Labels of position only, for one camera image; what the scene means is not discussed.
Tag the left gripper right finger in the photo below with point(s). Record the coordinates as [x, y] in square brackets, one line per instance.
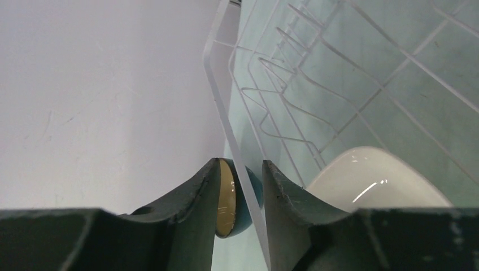
[306, 233]

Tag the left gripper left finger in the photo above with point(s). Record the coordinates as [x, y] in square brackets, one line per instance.
[174, 232]

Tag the dark bowl beige inside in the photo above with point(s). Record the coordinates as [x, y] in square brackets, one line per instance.
[233, 216]

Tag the green bowl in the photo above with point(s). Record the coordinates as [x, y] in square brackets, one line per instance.
[371, 177]

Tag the white wire dish rack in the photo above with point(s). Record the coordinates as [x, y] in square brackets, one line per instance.
[313, 79]

